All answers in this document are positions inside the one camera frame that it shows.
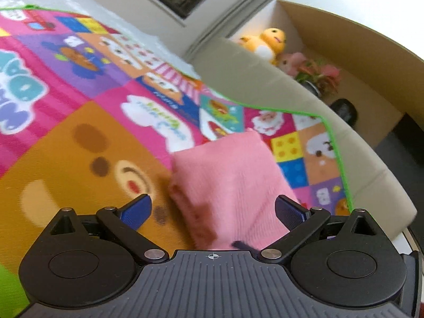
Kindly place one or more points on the beige sofa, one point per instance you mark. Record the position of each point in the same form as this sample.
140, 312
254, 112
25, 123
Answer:
244, 77

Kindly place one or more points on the black round object on shelf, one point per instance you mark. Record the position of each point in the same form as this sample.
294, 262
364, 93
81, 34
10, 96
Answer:
345, 110

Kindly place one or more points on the colourful cartoon play mat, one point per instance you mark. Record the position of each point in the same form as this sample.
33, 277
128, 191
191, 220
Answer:
91, 117

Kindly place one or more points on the pink ribbed knit sweater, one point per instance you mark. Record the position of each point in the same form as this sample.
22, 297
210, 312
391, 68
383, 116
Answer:
226, 191

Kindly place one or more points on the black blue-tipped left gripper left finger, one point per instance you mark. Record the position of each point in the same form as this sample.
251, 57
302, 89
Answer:
83, 260

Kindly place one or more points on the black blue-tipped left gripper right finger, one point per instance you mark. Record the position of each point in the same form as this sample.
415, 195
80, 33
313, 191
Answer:
346, 261

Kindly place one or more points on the potted pink flowers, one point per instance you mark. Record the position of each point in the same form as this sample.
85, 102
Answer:
326, 78

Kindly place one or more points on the yellow duck plush toy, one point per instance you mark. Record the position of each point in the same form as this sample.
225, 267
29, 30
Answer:
268, 45

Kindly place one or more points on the pink plush toy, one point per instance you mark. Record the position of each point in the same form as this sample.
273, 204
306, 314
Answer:
289, 63

